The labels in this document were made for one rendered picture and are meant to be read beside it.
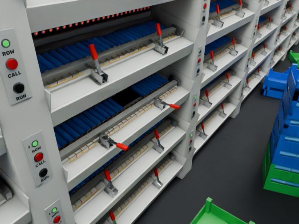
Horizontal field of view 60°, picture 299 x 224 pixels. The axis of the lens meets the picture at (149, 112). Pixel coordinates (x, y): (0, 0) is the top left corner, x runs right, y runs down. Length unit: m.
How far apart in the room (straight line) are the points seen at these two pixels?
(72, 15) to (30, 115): 0.21
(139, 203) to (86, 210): 0.31
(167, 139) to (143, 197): 0.26
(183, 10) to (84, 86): 0.50
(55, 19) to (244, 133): 1.42
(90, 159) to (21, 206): 0.19
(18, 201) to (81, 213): 0.24
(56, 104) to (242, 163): 1.13
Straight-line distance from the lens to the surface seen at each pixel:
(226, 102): 1.80
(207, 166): 1.43
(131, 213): 1.08
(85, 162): 0.71
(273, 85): 2.21
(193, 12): 0.96
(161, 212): 1.20
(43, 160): 0.59
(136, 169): 0.95
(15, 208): 0.65
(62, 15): 0.53
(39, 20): 0.51
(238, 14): 1.45
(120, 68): 0.71
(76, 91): 0.61
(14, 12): 0.48
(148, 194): 1.13
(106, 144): 0.73
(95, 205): 0.86
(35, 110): 0.53
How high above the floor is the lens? 0.95
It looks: 31 degrees down
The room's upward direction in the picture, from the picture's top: straight up
